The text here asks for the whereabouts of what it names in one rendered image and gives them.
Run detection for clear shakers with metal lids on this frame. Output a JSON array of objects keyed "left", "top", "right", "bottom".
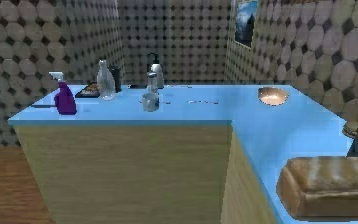
[{"left": 141, "top": 71, "right": 161, "bottom": 113}]

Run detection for silver cutlery piece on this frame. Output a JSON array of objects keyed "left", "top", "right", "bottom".
[
  {"left": 166, "top": 84, "right": 193, "bottom": 90},
  {"left": 187, "top": 99, "right": 220, "bottom": 105}
]

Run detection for white soap dispenser black pump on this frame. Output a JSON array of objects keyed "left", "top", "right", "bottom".
[{"left": 147, "top": 52, "right": 165, "bottom": 90}]

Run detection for blue top wooden counter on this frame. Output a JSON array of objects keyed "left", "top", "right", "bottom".
[{"left": 7, "top": 83, "right": 358, "bottom": 224}]

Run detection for black cup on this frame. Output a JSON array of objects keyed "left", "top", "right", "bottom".
[{"left": 108, "top": 65, "right": 123, "bottom": 93}]

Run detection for clear glass bottle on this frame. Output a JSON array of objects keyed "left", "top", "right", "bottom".
[{"left": 96, "top": 59, "right": 117, "bottom": 101}]

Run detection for dark tray with food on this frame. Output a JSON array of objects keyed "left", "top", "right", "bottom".
[{"left": 74, "top": 81, "right": 101, "bottom": 99}]

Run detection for brown shiny bowl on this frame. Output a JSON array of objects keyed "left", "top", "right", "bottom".
[{"left": 257, "top": 86, "right": 290, "bottom": 107}]

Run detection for framed blue picture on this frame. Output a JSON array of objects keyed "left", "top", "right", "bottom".
[{"left": 234, "top": 0, "right": 259, "bottom": 50}]

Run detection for purple spray bottle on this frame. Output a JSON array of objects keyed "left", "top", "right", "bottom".
[{"left": 48, "top": 71, "right": 78, "bottom": 116}]

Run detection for brown bread loaf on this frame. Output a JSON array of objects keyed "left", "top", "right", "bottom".
[{"left": 276, "top": 155, "right": 358, "bottom": 222}]

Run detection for round tan food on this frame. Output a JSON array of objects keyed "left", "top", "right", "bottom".
[{"left": 341, "top": 120, "right": 358, "bottom": 139}]

